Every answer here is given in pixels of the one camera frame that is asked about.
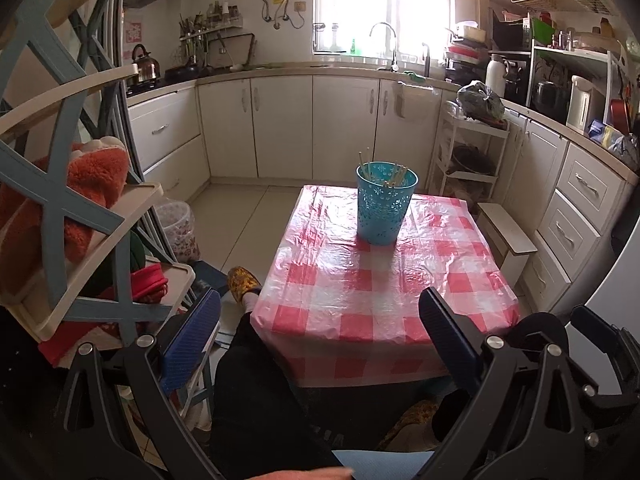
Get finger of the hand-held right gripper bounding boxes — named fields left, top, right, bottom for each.
left=569, top=304, right=626, bottom=348
left=572, top=347, right=633, bottom=480

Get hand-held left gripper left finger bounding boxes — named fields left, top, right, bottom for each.
left=52, top=289, right=223, bottom=480

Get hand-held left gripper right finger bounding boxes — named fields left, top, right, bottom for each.
left=415, top=287, right=588, bottom=480

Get blue perforated plastic basket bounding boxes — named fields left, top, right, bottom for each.
left=356, top=161, right=419, bottom=247

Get bundle of wooden chopsticks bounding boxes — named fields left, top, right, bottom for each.
left=357, top=147, right=408, bottom=188

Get person's left hand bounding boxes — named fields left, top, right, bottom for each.
left=235, top=467, right=357, bottom=480

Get white refrigerator door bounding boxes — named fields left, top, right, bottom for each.
left=580, top=242, right=640, bottom=396

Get blue dustpan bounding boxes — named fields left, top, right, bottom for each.
left=192, top=260, right=228, bottom=286

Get red floral cloth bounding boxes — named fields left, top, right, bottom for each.
left=95, top=264, right=170, bottom=308

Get yellow patterned slipper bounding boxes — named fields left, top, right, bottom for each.
left=375, top=400, right=441, bottom=453
left=227, top=266, right=262, bottom=306

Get red checkered tablecloth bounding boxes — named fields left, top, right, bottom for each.
left=250, top=184, right=522, bottom=391

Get floral lined trash bin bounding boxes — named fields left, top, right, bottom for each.
left=156, top=200, right=201, bottom=263

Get white multi-drawer cabinet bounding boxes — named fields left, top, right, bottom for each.
left=502, top=105, right=638, bottom=313

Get white wooden step stool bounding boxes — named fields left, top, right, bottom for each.
left=475, top=202, right=538, bottom=286

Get light blue sheet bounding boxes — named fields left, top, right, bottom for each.
left=331, top=450, right=437, bottom=480

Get dark wok in cart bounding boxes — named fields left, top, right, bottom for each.
left=447, top=144, right=496, bottom=176

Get orange plush toy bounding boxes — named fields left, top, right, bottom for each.
left=0, top=137, right=132, bottom=296

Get blue yellow food packets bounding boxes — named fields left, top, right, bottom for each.
left=587, top=119, right=626, bottom=148

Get white two-drawer cabinet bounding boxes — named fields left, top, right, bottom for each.
left=127, top=85, right=211, bottom=203

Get white rolling cart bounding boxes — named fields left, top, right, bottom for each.
left=429, top=102, right=511, bottom=201

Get red pan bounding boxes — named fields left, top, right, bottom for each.
left=609, top=97, right=632, bottom=133

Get white electric water boiler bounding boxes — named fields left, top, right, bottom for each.
left=566, top=75, right=607, bottom=135

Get white door base cabinets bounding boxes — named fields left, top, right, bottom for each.
left=196, top=74, right=451, bottom=183

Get black cooking pot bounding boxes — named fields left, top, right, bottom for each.
left=532, top=80, right=568, bottom=116

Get white hanging bag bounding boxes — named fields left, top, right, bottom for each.
left=392, top=82, right=436, bottom=120

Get grey tied plastic bag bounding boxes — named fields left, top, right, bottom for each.
left=456, top=80, right=507, bottom=123

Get black frying pan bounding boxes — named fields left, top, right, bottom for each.
left=164, top=62, right=201, bottom=81

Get white thermos jug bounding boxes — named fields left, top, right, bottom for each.
left=485, top=54, right=507, bottom=93

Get white countertop shelf rack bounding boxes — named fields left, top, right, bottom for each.
left=529, top=35, right=628, bottom=133

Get teal and beige shelf unit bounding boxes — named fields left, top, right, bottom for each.
left=0, top=0, right=196, bottom=346

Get steel kettle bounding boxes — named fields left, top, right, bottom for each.
left=131, top=44, right=162, bottom=83

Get curved steel faucet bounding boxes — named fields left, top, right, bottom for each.
left=369, top=22, right=399, bottom=72

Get stacked dishes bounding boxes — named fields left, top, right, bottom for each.
left=444, top=21, right=488, bottom=83

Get leaning cutting board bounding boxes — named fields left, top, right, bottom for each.
left=216, top=34, right=257, bottom=68

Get black microwave oven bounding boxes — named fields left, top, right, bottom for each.
left=491, top=10, right=533, bottom=52

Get kitchen window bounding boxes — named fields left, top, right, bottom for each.
left=312, top=0, right=456, bottom=58

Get wall utensil rack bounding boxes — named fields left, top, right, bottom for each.
left=179, top=2, right=244, bottom=43

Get water heater hoses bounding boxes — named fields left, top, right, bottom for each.
left=260, top=0, right=307, bottom=30

